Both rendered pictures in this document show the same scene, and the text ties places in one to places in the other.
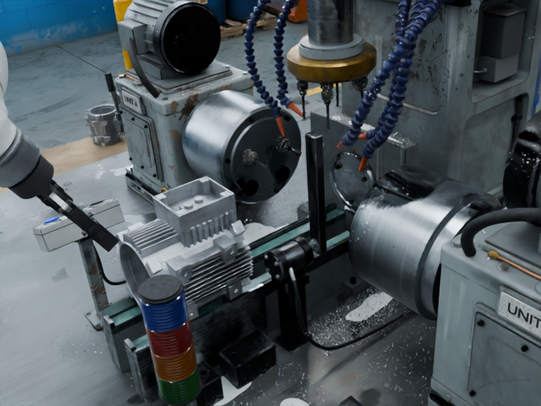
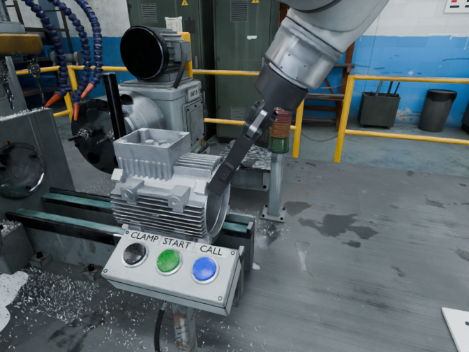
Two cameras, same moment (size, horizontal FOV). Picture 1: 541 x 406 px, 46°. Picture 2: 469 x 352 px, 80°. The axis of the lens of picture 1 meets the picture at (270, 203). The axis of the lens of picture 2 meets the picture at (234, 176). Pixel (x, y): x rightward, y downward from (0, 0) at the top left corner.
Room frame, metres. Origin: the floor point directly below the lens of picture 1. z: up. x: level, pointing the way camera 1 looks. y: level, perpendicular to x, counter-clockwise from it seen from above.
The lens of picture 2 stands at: (1.28, 0.68, 1.33)
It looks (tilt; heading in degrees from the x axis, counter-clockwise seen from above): 26 degrees down; 231
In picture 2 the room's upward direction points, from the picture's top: straight up
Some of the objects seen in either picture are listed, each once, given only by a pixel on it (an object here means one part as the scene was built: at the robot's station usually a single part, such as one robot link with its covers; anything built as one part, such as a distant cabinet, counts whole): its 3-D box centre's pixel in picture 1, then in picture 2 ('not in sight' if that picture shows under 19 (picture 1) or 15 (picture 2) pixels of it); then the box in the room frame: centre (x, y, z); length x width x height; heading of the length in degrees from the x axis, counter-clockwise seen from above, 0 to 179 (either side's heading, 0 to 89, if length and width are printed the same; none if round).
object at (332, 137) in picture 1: (371, 188); (8, 181); (1.33, -0.24, 0.97); 0.30 x 0.11 x 0.34; 35
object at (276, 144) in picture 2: (178, 378); (278, 142); (0.68, 0.15, 1.05); 0.06 x 0.06 x 0.04
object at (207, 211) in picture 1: (196, 211); (155, 153); (1.06, 0.14, 1.11); 0.12 x 0.11 x 0.07; 125
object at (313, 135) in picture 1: (315, 196); (118, 123); (1.06, -0.09, 1.12); 0.04 x 0.03 x 0.26; 125
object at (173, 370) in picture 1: (173, 354); (280, 127); (0.68, 0.15, 1.10); 0.06 x 0.06 x 0.04
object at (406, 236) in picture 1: (441, 247); (126, 128); (0.97, -0.31, 1.04); 0.41 x 0.25 x 0.25; 35
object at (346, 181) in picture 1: (351, 181); (21, 170); (1.29, -0.19, 1.02); 0.15 x 0.02 x 0.15; 35
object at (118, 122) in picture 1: (126, 103); not in sight; (1.78, 0.39, 1.07); 0.08 x 0.07 x 0.20; 125
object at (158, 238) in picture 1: (184, 259); (176, 194); (1.04, 0.18, 1.02); 0.20 x 0.19 x 0.19; 125
